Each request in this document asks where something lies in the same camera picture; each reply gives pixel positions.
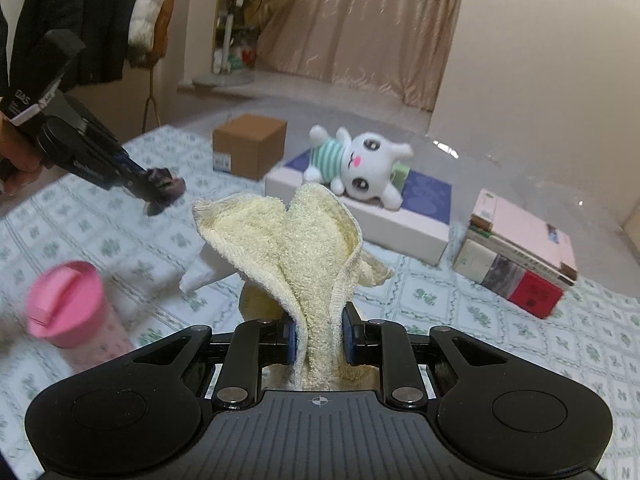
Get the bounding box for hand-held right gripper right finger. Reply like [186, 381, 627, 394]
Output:
[341, 319, 511, 409]

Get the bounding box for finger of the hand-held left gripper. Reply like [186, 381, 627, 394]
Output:
[116, 175, 162, 211]
[112, 150, 152, 181]

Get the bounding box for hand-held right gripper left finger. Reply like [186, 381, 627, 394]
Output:
[127, 320, 299, 409]

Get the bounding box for black cloth mask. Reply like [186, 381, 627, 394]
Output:
[142, 167, 187, 217]
[179, 247, 241, 293]

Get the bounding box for yellow towel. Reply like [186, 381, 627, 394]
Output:
[192, 182, 396, 392]

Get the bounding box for person's left hand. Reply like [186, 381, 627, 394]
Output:
[0, 116, 45, 197]

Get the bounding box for floral printed tablecloth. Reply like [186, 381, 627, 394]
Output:
[0, 125, 640, 480]

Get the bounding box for small brown cardboard box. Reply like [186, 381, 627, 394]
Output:
[212, 114, 288, 182]

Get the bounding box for white flat box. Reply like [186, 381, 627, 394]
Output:
[265, 149, 453, 267]

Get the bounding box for white stand with round base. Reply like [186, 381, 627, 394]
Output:
[192, 15, 253, 89]

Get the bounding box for pink tumbler cup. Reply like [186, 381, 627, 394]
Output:
[26, 260, 136, 373]

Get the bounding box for orange jacket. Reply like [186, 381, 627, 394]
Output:
[152, 0, 177, 64]

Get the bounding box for white book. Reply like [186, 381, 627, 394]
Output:
[452, 237, 501, 286]

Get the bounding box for white puffer jacket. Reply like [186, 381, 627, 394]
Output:
[127, 0, 173, 53]

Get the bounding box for grey marbled book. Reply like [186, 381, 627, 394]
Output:
[482, 255, 526, 298]

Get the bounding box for bookshelf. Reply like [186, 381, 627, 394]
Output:
[212, 0, 281, 76]

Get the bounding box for white plush bunny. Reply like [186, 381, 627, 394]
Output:
[302, 125, 416, 209]

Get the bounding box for thin book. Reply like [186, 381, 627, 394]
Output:
[467, 215, 573, 287]

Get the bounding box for red book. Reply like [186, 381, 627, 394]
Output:
[507, 269, 566, 320]

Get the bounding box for clear plastic sheet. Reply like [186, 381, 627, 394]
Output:
[425, 130, 626, 231]

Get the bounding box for beige curtain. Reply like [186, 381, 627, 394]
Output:
[255, 0, 468, 113]

